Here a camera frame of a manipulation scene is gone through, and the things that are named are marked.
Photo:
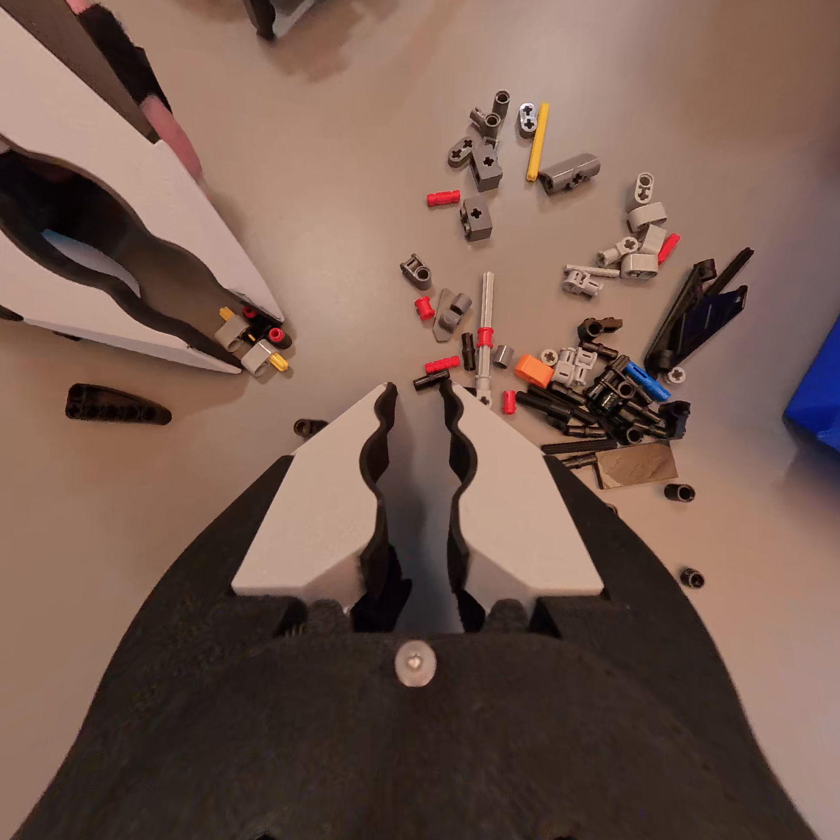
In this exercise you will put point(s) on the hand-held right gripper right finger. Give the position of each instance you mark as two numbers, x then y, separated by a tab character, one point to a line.
525	525

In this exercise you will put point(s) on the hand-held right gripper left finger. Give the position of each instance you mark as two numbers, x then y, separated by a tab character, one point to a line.
308	525

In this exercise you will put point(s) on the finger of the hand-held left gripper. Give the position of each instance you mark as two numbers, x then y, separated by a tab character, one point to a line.
131	164
79	308

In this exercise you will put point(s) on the small yellow-axle lego assembly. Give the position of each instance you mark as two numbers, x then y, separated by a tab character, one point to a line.
256	358

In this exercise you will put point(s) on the pile of lego pieces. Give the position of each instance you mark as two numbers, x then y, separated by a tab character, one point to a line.
695	315

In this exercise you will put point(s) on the black curved lego beam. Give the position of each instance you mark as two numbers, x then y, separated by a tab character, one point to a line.
118	407

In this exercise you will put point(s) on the person's left hand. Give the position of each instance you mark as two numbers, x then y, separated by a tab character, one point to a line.
174	134

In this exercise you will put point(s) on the blue plastic bin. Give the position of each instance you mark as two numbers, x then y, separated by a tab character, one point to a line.
817	394

